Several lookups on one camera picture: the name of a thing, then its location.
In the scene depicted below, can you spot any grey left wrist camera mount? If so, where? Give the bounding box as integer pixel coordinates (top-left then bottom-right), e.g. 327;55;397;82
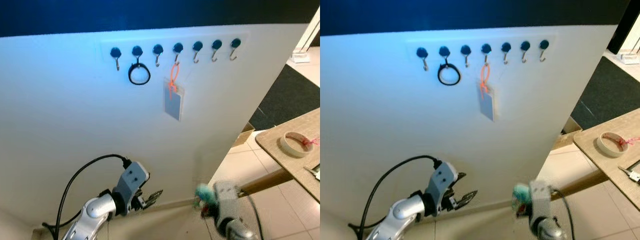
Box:
424;161;459;211
112;161;150;211

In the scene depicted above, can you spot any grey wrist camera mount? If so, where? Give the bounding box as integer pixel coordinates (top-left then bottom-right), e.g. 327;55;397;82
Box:
112;161;150;211
212;181;242;223
424;161;459;211
529;180;553;221

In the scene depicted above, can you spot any dark grey floor rug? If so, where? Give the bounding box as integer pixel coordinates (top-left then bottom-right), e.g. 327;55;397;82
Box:
570;56;640;132
248;64;321;132

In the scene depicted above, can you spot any beige masking tape roll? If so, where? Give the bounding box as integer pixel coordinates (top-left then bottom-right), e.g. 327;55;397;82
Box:
596;132;630;159
279;131;314;159

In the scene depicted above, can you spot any card holder with orange lanyard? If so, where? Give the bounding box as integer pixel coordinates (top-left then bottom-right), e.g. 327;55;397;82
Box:
164;62;185;122
477;63;497;122

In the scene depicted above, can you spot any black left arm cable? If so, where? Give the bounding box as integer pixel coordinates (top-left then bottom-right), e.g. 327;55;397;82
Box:
42;154;132;240
348;155;443;240

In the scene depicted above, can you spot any brown cardboard box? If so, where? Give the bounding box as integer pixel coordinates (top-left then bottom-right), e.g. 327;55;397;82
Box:
551;131;582;150
231;122;256;148

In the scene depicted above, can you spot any teal pompom keychain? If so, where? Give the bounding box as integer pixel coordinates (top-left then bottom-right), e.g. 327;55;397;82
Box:
512;183;533;207
194;183;218;211

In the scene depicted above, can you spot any black strap loop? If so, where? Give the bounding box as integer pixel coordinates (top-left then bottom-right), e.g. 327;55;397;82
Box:
437;61;461;86
128;59;151;86

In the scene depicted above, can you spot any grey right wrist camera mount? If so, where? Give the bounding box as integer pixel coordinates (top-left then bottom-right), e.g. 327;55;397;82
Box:
212;181;242;223
529;180;553;221

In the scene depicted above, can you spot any white floor stand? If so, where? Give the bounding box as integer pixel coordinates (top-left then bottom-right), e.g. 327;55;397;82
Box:
289;7;321;64
614;22;640;65

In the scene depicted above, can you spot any white wall hook rail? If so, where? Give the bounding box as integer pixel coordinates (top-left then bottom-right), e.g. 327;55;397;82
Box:
406;36;556;60
100;34;249;58

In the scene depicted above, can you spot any light wooden table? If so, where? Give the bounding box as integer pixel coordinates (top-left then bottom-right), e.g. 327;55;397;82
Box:
573;107;640;211
255;107;321;203

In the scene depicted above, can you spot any round wooden table leg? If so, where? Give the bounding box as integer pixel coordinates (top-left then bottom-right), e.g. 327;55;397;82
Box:
237;167;296;197
550;170;610;201

